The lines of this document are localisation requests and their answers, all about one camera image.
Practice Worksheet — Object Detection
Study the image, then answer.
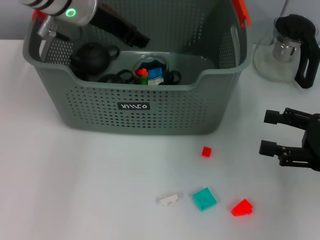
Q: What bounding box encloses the white building plate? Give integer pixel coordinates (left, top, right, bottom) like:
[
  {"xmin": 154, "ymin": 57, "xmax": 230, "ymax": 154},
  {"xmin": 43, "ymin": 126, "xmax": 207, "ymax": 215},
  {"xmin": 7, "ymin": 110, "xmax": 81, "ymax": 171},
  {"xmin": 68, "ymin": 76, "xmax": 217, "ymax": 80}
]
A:
[{"xmin": 147, "ymin": 77, "xmax": 165, "ymax": 86}]

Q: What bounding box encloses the thin grey background cable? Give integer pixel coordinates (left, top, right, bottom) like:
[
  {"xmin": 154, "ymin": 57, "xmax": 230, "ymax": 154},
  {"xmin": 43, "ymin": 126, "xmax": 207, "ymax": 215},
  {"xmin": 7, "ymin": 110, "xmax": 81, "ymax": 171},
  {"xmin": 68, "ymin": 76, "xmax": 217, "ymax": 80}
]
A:
[{"xmin": 279, "ymin": 0, "xmax": 291, "ymax": 18}]

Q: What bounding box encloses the blue square building brick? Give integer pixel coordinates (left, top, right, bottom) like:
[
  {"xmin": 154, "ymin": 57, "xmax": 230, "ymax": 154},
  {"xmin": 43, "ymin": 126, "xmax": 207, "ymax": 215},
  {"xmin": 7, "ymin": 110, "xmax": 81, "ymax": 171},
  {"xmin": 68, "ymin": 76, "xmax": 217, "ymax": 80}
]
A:
[{"xmin": 147, "ymin": 66, "xmax": 163, "ymax": 79}]

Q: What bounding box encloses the left gripper cable with plug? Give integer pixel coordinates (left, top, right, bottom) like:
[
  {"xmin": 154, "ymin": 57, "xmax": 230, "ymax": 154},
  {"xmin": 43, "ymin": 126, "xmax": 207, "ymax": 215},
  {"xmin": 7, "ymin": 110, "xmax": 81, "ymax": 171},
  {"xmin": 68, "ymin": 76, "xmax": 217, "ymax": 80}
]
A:
[{"xmin": 49, "ymin": 31, "xmax": 71, "ymax": 43}]

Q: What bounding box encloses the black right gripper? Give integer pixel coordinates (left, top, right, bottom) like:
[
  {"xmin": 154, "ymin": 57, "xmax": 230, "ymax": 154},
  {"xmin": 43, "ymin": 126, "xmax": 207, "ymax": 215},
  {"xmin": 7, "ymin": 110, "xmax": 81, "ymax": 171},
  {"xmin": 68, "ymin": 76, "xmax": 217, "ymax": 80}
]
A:
[{"xmin": 259, "ymin": 107, "xmax": 320, "ymax": 173}]

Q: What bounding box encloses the silver left gripper connector post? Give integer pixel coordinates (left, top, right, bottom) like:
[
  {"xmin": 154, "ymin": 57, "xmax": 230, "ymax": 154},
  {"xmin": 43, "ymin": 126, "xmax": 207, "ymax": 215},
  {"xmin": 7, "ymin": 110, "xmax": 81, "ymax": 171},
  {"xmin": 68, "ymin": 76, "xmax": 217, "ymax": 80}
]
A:
[{"xmin": 37, "ymin": 14, "xmax": 57, "ymax": 38}]

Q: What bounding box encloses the red sloped roof brick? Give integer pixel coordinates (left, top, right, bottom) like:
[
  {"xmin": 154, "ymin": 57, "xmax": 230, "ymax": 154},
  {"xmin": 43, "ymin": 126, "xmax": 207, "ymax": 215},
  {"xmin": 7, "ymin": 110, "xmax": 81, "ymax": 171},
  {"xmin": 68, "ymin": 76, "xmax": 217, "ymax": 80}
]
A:
[{"xmin": 231, "ymin": 198, "xmax": 254, "ymax": 217}]

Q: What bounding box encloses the white rectangular building brick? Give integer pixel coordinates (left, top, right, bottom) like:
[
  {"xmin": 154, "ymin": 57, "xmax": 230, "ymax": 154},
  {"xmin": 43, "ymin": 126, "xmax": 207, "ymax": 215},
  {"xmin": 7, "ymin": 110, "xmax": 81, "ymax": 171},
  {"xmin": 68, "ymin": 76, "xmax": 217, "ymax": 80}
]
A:
[{"xmin": 156, "ymin": 191, "xmax": 181, "ymax": 208}]

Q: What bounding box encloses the teal square building plate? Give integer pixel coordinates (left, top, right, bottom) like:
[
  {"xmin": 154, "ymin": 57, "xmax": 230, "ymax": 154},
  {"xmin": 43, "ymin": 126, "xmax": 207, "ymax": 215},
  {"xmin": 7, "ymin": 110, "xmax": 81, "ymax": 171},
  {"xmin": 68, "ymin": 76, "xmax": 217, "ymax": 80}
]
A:
[{"xmin": 192, "ymin": 187, "xmax": 218, "ymax": 213}]

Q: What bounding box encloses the black clay teapot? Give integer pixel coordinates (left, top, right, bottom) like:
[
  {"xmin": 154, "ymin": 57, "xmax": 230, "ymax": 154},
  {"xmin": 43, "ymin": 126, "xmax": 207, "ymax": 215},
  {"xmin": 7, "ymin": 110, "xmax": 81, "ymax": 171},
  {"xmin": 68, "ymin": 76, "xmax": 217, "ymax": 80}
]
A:
[{"xmin": 69, "ymin": 42, "xmax": 121, "ymax": 75}]

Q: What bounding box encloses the grey perforated storage basket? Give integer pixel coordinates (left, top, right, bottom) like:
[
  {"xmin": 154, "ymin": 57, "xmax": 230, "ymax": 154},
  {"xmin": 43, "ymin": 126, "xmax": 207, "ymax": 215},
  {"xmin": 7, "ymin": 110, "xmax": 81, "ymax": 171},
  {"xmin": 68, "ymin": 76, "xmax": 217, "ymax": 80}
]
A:
[{"xmin": 22, "ymin": 0, "xmax": 253, "ymax": 136}]

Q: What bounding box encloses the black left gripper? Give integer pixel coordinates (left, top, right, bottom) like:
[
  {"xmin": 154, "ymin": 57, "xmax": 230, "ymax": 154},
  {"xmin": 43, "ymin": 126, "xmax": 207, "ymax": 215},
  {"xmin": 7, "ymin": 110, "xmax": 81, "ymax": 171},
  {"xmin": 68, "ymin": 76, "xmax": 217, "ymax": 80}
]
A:
[{"xmin": 88, "ymin": 2, "xmax": 151, "ymax": 49}]

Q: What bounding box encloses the orange basket handle clip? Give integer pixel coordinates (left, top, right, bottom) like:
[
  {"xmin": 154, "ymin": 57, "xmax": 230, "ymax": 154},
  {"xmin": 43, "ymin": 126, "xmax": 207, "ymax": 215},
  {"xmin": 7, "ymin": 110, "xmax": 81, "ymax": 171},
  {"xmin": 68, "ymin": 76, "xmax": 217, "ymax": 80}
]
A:
[
  {"xmin": 232, "ymin": 0, "xmax": 252, "ymax": 28},
  {"xmin": 32, "ymin": 9, "xmax": 48, "ymax": 24}
]

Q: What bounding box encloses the glass pitcher with black handle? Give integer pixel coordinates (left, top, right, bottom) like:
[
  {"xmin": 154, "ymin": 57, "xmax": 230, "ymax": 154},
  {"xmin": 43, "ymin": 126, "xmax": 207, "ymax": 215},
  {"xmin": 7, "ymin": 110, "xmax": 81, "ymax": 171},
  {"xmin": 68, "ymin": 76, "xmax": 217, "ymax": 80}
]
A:
[{"xmin": 252, "ymin": 14, "xmax": 320, "ymax": 90}]

